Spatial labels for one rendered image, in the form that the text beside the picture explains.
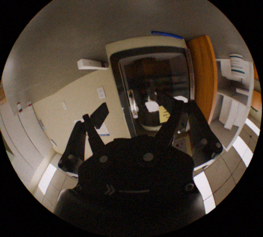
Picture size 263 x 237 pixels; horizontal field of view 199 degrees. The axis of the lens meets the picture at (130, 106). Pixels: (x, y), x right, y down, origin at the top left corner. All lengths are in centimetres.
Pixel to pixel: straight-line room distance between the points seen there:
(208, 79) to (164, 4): 29
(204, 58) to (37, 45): 50
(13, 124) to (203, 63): 320
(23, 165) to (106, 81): 308
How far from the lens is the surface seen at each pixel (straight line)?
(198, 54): 40
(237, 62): 70
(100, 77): 76
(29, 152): 294
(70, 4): 17
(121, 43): 30
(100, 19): 20
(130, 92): 21
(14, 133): 288
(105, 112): 18
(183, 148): 46
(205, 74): 38
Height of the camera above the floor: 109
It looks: 21 degrees up
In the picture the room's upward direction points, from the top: 166 degrees clockwise
